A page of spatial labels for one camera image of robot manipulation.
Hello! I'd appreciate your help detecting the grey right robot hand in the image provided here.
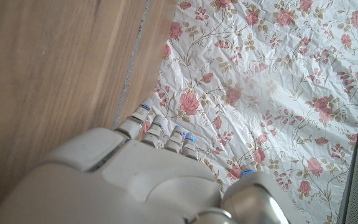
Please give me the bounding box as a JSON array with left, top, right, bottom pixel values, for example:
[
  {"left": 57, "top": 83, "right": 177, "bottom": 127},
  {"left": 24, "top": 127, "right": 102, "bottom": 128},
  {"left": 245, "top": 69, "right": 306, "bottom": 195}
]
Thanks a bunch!
[{"left": 0, "top": 98, "right": 310, "bottom": 224}]

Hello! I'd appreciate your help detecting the floral backdrop cloth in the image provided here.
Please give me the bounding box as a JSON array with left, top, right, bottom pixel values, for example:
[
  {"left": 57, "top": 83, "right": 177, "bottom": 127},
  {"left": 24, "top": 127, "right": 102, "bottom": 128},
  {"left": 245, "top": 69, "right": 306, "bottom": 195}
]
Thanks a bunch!
[{"left": 152, "top": 0, "right": 358, "bottom": 224}]

